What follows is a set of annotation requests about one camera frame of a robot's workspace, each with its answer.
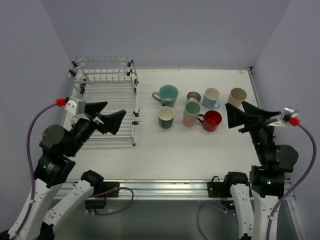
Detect red mug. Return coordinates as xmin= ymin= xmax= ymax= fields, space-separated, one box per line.
xmin=197 ymin=110 xmax=222 ymax=132

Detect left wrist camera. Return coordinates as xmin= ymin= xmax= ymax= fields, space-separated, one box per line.
xmin=64 ymin=96 xmax=86 ymax=118

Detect aluminium rail frame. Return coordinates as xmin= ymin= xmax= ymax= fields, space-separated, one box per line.
xmin=24 ymin=66 xmax=301 ymax=240

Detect sage green mug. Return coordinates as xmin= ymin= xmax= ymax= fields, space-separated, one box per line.
xmin=152 ymin=85 xmax=179 ymax=108

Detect beige tumbler cup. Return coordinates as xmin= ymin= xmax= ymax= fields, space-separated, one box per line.
xmin=227 ymin=87 xmax=247 ymax=108

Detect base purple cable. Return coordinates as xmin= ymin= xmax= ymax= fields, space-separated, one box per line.
xmin=86 ymin=187 xmax=135 ymax=216
xmin=196 ymin=200 xmax=240 ymax=240

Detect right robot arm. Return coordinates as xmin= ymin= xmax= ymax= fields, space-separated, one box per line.
xmin=223 ymin=101 xmax=299 ymax=240

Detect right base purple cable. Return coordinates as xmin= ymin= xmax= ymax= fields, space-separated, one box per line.
xmin=196 ymin=200 xmax=240 ymax=240

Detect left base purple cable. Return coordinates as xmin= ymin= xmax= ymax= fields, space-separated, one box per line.
xmin=86 ymin=187 xmax=135 ymax=216

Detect light blue patterned cup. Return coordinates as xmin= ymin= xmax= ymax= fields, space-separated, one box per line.
xmin=202 ymin=87 xmax=221 ymax=109

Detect light green tumbler cup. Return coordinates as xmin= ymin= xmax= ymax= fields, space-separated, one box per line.
xmin=184 ymin=101 xmax=201 ymax=120

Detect pink tumbler cup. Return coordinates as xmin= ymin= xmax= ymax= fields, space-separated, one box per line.
xmin=183 ymin=115 xmax=198 ymax=128

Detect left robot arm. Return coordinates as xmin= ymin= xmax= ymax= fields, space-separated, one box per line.
xmin=0 ymin=97 xmax=127 ymax=240

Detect metal dish rack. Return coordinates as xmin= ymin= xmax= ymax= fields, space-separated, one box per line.
xmin=68 ymin=56 xmax=140 ymax=147

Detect dark green mug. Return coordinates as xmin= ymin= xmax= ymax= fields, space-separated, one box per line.
xmin=158 ymin=106 xmax=175 ymax=129

